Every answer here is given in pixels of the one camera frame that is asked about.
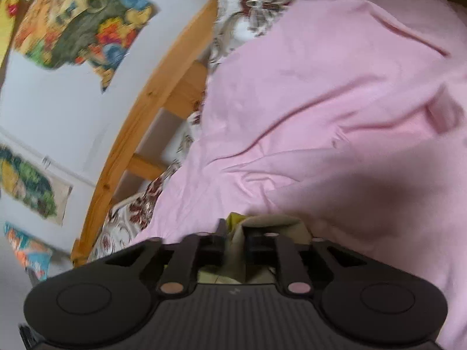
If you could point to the blond cartoon figure wall poster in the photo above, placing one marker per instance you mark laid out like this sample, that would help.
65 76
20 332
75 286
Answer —
29 186

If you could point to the colourful landscape wall poster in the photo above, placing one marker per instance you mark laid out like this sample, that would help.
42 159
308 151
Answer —
80 25

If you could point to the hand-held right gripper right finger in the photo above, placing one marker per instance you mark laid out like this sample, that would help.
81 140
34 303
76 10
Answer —
261 246

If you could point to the pink blanket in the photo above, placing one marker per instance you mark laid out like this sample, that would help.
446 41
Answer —
328 116

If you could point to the yellow red wall poster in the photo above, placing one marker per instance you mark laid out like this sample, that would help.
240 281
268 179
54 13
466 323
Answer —
9 25

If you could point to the orange-haired girl wall poster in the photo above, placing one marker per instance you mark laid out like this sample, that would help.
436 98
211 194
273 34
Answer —
27 248

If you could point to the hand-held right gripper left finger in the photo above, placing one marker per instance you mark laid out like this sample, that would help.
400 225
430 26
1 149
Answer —
209 248

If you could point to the beige brown olive jacket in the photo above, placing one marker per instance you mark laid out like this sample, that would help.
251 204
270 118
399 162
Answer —
239 240

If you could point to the floral patterned bedspread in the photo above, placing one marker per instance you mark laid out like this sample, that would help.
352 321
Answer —
233 22

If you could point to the wooden bed frame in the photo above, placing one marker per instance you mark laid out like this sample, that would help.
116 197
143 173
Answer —
120 146

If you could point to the white wall pipe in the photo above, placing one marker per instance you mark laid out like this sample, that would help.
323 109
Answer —
45 161

